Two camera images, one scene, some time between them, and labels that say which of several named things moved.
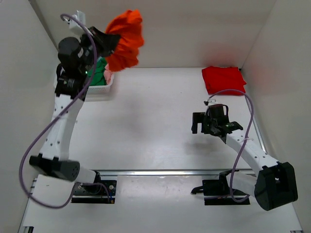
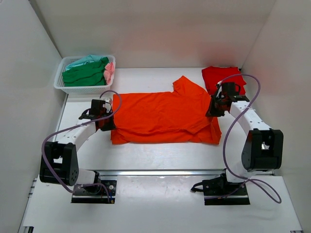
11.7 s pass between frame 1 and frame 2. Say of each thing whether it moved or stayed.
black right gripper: moved
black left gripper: moved
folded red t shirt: stayed
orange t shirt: moved
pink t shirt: stayed
